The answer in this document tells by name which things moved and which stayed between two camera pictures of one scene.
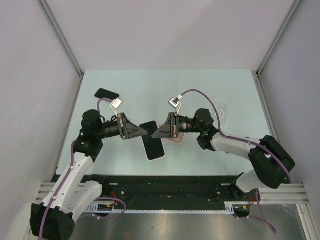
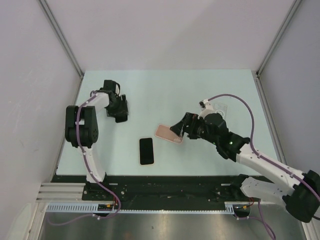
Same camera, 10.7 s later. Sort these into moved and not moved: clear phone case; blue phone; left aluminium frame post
Moved: blue phone
Not moved: left aluminium frame post; clear phone case
